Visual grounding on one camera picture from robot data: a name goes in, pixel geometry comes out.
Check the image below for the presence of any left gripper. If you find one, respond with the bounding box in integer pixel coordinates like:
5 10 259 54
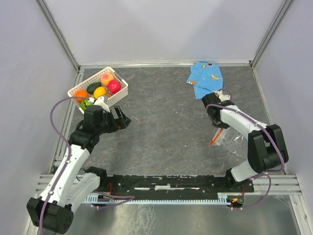
96 105 131 135

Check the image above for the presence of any green watermelon toy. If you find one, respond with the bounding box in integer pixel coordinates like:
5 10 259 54
81 99 94 111

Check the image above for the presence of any clear zip top bag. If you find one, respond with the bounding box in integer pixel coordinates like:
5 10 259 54
211 127 244 146

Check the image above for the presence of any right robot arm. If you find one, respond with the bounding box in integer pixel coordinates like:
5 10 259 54
201 93 289 191

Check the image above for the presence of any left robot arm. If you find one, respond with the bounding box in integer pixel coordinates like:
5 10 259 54
26 105 131 235

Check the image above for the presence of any white plastic basket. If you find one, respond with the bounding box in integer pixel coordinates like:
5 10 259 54
67 67 128 108

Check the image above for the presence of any red apple toy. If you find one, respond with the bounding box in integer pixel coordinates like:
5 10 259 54
107 80 122 94

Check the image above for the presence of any yellow lemon toy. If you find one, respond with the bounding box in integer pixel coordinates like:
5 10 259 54
93 86 107 99

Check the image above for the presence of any dark green avocado toy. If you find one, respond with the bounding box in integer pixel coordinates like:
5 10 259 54
87 82 102 94

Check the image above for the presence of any peach toy fruit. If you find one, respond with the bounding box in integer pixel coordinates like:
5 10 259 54
101 73 114 87

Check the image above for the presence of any orange toy fruit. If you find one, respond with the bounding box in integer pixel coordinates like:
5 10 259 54
75 90 89 104

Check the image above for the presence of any blue patterned cloth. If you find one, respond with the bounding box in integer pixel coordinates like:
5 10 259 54
186 61 224 99

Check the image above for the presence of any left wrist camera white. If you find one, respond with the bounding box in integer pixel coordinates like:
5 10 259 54
94 96 111 113

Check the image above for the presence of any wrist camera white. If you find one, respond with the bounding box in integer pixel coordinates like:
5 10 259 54
94 96 111 113
214 89 231 101

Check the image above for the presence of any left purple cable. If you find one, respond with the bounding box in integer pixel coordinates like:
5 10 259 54
38 97 96 235

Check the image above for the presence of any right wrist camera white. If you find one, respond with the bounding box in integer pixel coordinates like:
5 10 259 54
214 89 231 101

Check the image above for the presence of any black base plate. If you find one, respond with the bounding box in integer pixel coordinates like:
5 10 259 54
97 175 254 201

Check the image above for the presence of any light blue cable duct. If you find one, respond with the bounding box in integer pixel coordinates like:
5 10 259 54
83 193 231 206

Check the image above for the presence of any aluminium frame rail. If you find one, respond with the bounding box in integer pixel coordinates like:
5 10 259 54
35 174 302 195

